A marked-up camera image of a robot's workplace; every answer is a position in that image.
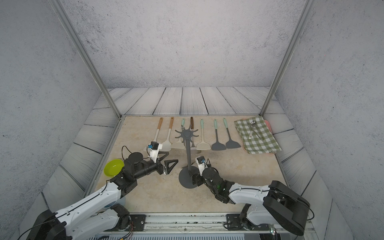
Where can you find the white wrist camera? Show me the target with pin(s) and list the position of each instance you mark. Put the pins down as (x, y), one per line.
(201, 162)
(153, 150)

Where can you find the left frame post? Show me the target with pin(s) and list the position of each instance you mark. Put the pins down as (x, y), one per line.
(70, 30)

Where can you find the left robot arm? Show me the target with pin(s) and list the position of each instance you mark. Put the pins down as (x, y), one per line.
(101, 211)

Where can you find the cream spatula mint handle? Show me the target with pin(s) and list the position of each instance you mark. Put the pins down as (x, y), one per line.
(179, 144)
(203, 146)

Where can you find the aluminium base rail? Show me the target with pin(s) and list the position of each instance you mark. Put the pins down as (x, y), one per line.
(199, 226)

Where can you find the grey spatula mint handle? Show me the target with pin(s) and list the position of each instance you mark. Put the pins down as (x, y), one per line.
(230, 144)

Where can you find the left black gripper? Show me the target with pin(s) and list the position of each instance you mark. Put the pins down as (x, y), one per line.
(168, 162)

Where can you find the metal spoon on cloth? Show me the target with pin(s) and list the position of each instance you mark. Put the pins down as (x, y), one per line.
(252, 126)

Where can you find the green checkered cloth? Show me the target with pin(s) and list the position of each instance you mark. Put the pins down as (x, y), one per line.
(264, 143)

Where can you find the pink board under cloth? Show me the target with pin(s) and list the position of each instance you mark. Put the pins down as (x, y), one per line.
(269, 126)

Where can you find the green plastic bowl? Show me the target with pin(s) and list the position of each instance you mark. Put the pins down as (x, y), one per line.
(113, 168)

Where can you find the cream turner wooden handle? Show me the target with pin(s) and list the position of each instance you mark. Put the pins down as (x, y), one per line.
(167, 146)

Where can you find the grey spoon mint handle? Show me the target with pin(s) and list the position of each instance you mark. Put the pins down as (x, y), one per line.
(217, 146)

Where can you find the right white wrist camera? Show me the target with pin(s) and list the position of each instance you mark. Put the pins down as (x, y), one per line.
(201, 162)

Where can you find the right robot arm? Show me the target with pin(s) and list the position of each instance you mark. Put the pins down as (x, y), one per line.
(275, 204)

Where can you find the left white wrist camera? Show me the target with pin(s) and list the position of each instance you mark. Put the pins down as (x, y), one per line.
(153, 150)

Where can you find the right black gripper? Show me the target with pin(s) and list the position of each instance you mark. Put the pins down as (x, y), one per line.
(198, 176)

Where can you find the grey utensil rack stand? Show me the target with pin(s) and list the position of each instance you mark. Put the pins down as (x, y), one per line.
(186, 174)

